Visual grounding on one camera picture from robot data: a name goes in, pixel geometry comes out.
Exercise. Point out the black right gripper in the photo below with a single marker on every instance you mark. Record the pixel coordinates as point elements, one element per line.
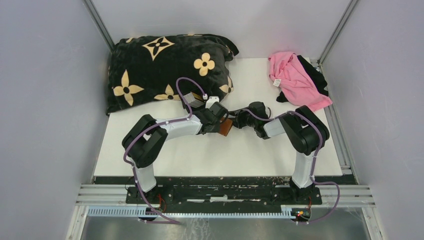
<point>237,121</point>

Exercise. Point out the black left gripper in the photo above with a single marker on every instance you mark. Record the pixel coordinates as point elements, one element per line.
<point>216,127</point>

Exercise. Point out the white slotted cable duct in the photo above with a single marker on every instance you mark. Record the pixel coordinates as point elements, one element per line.
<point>141,212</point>

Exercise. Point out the white card stack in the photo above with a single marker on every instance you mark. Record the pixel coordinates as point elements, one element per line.
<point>194,100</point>

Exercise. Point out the black cloth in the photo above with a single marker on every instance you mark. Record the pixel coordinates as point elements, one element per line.
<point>316,76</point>

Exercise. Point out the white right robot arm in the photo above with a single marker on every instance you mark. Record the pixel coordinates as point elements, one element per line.
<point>305,131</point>

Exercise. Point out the black floral plush pillow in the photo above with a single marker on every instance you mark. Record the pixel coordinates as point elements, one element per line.
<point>157,68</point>

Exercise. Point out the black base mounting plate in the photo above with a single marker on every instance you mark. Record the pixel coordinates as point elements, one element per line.
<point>227,195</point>

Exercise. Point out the pink cloth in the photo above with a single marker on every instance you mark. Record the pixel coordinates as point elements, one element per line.
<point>287,73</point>

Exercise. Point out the brown leather card holder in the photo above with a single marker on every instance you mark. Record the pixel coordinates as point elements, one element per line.
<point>225,127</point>

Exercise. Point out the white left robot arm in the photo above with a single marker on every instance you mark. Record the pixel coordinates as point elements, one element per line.
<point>144,141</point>

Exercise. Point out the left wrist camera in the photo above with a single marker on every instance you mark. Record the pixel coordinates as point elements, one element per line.
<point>210,101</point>

